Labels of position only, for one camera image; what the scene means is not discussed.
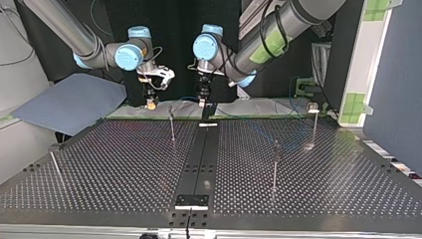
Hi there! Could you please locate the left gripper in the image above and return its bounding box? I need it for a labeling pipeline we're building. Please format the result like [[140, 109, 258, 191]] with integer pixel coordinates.
[[194, 73, 214, 109]]

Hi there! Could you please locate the grey board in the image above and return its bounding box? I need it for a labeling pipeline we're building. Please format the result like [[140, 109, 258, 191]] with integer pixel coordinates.
[[10, 73, 128, 137]]

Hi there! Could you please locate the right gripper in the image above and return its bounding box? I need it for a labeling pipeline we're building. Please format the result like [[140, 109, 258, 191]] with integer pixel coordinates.
[[141, 78, 160, 111]]

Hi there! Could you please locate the black panel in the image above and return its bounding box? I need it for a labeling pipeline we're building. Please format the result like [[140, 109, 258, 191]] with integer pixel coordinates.
[[14, 0, 366, 108]]

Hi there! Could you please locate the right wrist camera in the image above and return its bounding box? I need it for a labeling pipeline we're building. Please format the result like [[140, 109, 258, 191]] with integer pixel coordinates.
[[136, 65, 176, 92]]

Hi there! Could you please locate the metal post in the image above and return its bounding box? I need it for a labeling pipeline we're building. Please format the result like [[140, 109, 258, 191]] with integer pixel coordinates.
[[184, 207, 193, 239], [271, 140, 281, 193], [167, 105, 177, 143], [304, 102, 320, 151], [49, 150, 68, 189]]

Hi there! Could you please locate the green box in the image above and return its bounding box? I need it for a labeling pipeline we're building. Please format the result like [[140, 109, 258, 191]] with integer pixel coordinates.
[[294, 77, 323, 99]]

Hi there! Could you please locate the black cable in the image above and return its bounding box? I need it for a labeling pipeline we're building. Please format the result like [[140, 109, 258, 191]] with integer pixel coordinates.
[[258, 0, 291, 60]]

